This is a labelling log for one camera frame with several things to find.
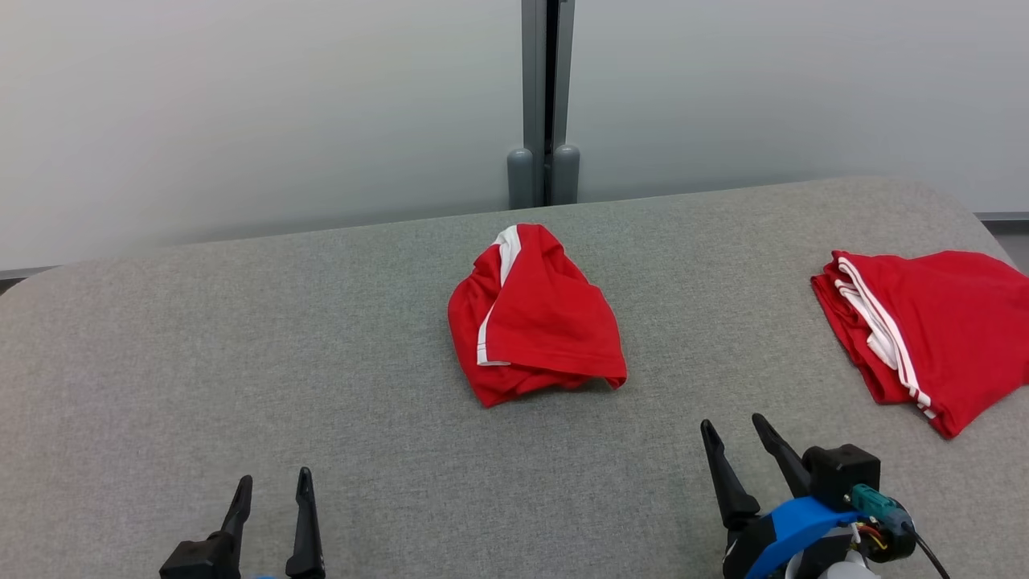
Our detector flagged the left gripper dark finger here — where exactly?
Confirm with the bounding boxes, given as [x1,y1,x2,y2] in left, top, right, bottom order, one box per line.
[285,466,327,579]
[210,474,254,557]

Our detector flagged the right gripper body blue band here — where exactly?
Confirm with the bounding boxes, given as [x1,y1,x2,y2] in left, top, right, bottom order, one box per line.
[721,495,867,579]

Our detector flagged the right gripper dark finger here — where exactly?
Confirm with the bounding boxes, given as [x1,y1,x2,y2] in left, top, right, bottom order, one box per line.
[699,418,761,532]
[751,413,814,500]

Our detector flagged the red number 23 basketball jersey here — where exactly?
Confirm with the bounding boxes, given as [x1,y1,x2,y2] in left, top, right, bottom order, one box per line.
[810,249,1029,441]

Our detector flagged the red shorts with white trim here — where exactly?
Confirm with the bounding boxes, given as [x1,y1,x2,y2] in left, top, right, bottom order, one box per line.
[446,223,629,409]

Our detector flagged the green cable connector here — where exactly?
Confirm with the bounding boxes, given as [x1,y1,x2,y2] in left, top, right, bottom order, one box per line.
[850,482,918,564]

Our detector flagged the thin black cable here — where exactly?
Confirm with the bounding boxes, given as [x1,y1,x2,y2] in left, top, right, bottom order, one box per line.
[904,523,954,579]

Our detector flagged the grey cylindrical post foot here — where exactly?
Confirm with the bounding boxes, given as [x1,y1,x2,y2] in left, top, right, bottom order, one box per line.
[551,144,582,207]
[506,147,535,211]

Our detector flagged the grey partition post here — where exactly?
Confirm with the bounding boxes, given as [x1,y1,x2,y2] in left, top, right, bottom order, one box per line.
[520,0,577,207]

